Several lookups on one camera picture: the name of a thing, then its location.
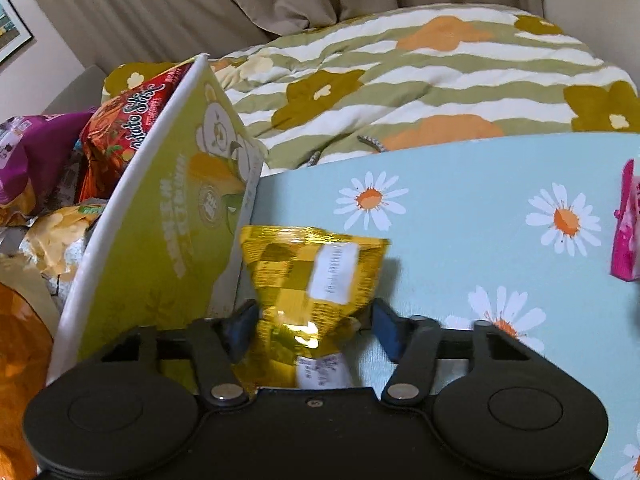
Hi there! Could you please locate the yellow gold snack packet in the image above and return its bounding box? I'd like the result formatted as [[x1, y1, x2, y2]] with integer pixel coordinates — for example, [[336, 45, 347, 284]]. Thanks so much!
[[239, 225, 392, 392]]

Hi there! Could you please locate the beige curtain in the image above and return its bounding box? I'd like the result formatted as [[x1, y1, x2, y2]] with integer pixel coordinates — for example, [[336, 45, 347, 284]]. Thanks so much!
[[16, 0, 547, 75]]

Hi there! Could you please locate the light blue daisy table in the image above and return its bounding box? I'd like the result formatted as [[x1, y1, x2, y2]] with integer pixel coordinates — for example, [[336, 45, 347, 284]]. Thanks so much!
[[234, 131, 640, 480]]

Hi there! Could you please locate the green striped floral blanket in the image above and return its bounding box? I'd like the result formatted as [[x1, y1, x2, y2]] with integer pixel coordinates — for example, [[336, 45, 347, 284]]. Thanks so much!
[[101, 4, 640, 172]]

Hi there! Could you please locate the grey upholstered sofa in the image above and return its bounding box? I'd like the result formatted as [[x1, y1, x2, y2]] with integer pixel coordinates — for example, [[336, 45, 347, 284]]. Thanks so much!
[[41, 64, 109, 117]]

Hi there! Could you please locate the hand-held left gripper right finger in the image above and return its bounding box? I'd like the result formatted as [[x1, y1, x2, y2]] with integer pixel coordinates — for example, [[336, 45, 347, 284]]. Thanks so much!
[[371, 298, 532, 407]]

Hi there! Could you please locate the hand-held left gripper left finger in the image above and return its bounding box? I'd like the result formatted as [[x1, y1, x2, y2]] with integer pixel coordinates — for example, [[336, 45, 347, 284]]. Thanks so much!
[[99, 299, 262, 409]]

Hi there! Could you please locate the framed wall picture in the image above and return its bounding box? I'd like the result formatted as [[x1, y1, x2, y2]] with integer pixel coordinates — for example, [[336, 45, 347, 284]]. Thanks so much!
[[0, 0, 35, 67]]

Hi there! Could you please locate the purple snack packet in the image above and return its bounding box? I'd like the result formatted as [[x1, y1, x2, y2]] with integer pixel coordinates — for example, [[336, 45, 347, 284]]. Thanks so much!
[[0, 112, 97, 207]]

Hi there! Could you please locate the pink snack packet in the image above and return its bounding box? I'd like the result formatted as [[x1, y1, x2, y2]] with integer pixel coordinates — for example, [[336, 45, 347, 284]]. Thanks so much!
[[609, 157, 640, 282]]

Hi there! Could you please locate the green cardboard box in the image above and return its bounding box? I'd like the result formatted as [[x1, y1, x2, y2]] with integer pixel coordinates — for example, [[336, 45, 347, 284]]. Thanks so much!
[[46, 52, 269, 387]]

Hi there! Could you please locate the red orange snack packet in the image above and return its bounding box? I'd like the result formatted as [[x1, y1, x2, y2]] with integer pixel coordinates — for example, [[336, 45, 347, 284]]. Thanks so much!
[[74, 61, 195, 202]]

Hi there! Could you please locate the yellow white snack packet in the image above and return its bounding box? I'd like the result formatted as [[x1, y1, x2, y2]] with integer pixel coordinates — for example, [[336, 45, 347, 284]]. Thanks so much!
[[24, 202, 109, 288]]

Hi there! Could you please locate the grey braided cord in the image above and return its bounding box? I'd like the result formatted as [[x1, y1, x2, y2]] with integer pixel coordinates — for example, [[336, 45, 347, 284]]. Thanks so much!
[[304, 135, 389, 169]]

